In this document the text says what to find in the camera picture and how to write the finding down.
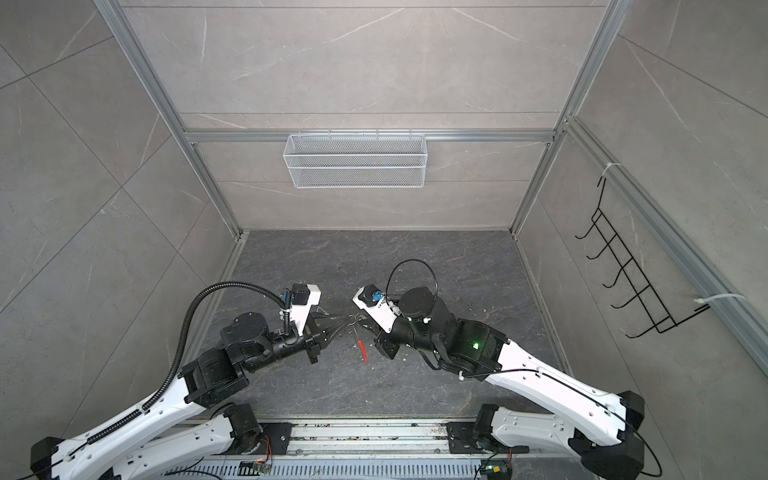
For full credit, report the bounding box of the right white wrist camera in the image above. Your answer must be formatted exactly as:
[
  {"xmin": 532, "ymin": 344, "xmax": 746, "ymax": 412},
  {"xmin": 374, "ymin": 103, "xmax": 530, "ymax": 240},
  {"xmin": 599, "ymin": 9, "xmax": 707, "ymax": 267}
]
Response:
[{"xmin": 352, "ymin": 284, "xmax": 398, "ymax": 334}]

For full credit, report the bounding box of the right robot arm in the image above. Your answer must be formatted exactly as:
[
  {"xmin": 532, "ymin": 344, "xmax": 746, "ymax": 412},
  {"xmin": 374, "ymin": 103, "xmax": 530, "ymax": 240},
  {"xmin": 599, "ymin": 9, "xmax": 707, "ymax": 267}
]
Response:
[{"xmin": 353, "ymin": 285, "xmax": 646, "ymax": 479}]

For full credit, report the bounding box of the left black corrugated cable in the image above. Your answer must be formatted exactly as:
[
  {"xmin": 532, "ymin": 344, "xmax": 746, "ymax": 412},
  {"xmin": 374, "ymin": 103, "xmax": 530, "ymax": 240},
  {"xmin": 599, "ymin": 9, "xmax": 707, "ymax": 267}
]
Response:
[{"xmin": 83, "ymin": 281, "xmax": 289, "ymax": 448}]

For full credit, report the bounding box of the right black camera cable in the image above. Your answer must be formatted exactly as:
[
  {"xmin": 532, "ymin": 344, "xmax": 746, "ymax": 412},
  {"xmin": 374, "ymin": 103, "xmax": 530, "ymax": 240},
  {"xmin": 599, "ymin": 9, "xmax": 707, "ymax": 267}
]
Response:
[{"xmin": 385, "ymin": 258, "xmax": 439, "ymax": 304}]

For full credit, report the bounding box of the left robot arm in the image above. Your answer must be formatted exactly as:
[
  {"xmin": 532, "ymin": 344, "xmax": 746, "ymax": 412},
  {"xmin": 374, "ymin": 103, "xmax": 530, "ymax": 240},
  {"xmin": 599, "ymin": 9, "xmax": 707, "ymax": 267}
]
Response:
[{"xmin": 30, "ymin": 312, "xmax": 355, "ymax": 479}]

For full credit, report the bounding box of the white wire mesh basket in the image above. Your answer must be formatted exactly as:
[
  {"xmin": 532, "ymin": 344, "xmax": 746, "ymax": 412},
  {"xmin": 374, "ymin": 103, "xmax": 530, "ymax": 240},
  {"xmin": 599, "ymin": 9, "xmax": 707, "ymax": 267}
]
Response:
[{"xmin": 283, "ymin": 133, "xmax": 428, "ymax": 189}]

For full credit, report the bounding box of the black wire hook rack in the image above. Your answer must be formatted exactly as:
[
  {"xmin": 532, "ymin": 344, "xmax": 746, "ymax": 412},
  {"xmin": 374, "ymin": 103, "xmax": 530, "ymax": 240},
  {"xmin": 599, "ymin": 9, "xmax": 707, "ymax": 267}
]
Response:
[{"xmin": 575, "ymin": 177, "xmax": 711, "ymax": 339}]

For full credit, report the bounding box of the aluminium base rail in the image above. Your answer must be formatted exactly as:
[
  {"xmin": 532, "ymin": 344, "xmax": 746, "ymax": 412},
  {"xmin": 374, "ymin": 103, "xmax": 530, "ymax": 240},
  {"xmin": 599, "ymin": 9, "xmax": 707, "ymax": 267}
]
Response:
[{"xmin": 159, "ymin": 418, "xmax": 593, "ymax": 479}]

